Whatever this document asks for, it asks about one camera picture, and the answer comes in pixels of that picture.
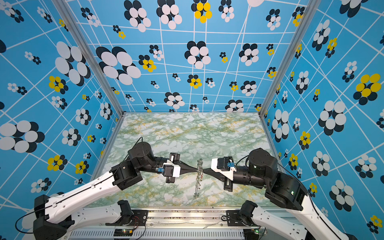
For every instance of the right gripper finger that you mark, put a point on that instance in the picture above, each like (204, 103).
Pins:
(216, 175)
(208, 171)

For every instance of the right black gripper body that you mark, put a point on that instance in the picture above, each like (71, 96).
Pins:
(229, 185)

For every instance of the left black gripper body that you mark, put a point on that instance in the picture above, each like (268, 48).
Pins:
(173, 157)

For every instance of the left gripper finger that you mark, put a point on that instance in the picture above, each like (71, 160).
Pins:
(185, 166)
(184, 171)

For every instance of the grey metal key ring plate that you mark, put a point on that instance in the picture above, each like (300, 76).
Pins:
(199, 178)

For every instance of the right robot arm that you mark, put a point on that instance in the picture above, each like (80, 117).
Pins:
(282, 190)

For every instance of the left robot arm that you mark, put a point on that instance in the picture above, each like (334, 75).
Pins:
(54, 214)

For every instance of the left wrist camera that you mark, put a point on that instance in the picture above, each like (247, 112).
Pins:
(170, 170)

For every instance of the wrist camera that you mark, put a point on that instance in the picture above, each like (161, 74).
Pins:
(223, 165)
(170, 170)

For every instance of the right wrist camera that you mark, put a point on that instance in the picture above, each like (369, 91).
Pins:
(223, 165)

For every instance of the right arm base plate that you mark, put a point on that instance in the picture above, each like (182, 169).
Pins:
(233, 219)

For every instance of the aluminium front rail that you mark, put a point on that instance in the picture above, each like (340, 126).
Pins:
(190, 218)

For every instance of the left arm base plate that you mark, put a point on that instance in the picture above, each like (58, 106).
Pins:
(136, 218)

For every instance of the perforated cable duct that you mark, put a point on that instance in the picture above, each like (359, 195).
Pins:
(156, 234)

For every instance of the left corner aluminium post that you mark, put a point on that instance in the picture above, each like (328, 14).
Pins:
(79, 38)

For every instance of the corner aluminium post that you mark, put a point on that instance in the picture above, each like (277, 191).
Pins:
(286, 61)
(79, 38)

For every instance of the right corner aluminium post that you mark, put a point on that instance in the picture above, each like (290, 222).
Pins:
(286, 61)

